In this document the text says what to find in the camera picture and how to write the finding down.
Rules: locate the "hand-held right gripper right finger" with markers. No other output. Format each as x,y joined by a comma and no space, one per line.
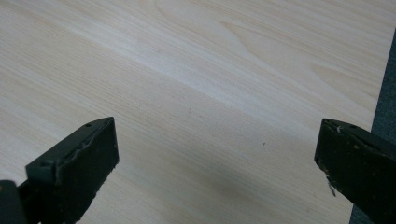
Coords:
361,165

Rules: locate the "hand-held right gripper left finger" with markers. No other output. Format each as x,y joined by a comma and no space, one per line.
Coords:
77,168

